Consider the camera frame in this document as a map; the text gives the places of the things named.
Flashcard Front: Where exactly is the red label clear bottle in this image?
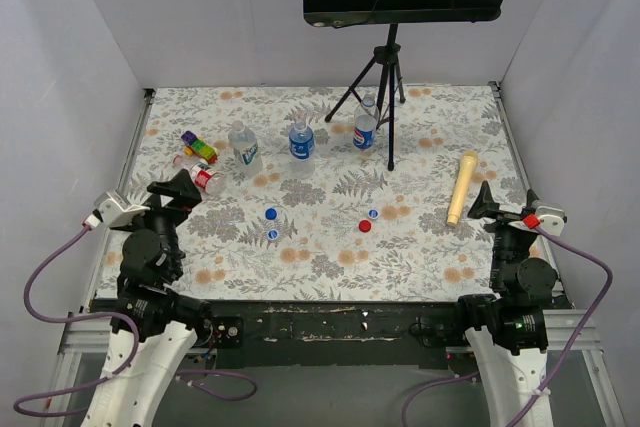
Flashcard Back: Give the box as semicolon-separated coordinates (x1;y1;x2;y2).
189;162;226;196

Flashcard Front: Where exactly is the plain blue bottle cap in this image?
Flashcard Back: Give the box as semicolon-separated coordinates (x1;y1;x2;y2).
265;208;277;220

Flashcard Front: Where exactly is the red bottle cap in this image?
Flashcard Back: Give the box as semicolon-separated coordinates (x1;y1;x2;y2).
359;220;372;233

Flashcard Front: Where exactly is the Pepsi label clear bottle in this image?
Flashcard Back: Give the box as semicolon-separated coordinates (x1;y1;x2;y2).
353;94;380;152

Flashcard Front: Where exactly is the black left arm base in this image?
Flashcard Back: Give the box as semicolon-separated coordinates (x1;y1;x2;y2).
201;316;245;350

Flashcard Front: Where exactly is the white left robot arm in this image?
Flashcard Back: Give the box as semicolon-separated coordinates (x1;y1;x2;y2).
82;169;213;426

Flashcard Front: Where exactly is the white blue label bottle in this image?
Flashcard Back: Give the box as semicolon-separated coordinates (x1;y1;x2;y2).
228;121;263;178

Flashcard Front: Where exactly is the blue label water bottle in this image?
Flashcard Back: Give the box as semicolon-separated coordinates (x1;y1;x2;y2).
289;118;315;179

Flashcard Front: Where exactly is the colourful toy block car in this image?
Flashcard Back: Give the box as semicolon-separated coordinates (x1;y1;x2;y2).
181;130;218;164

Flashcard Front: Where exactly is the cream toy microphone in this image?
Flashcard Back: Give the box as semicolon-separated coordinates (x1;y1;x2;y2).
446;151;478;227

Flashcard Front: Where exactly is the floral tablecloth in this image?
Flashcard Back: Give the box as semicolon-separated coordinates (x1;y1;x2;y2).
127;85;525;302

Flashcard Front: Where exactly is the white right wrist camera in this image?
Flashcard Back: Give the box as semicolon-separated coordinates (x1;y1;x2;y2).
522;200;567;236

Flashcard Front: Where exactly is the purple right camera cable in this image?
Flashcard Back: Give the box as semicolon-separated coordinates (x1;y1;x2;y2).
401;226;614;427

